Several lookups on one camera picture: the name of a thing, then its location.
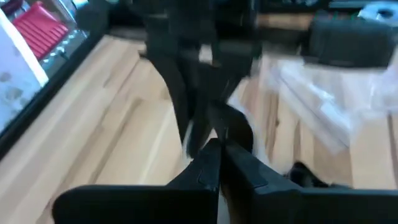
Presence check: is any white floral curtain cloth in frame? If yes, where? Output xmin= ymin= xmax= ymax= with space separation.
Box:
xmin=0 ymin=7 xmax=50 ymax=133

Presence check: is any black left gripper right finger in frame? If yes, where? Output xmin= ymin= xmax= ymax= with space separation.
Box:
xmin=221 ymin=139 xmax=398 ymax=224

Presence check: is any clear plastic zip bag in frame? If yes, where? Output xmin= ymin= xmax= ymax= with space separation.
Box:
xmin=270 ymin=57 xmax=398 ymax=156

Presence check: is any red plastic bin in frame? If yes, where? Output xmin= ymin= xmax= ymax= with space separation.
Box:
xmin=11 ymin=1 xmax=70 ymax=60

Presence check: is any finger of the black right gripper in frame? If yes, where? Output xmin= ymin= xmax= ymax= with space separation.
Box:
xmin=149 ymin=58 xmax=200 ymax=156
xmin=192 ymin=67 xmax=254 ymax=156

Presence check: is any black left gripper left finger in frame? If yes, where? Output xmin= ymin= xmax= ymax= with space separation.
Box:
xmin=51 ymin=138 xmax=222 ymax=224

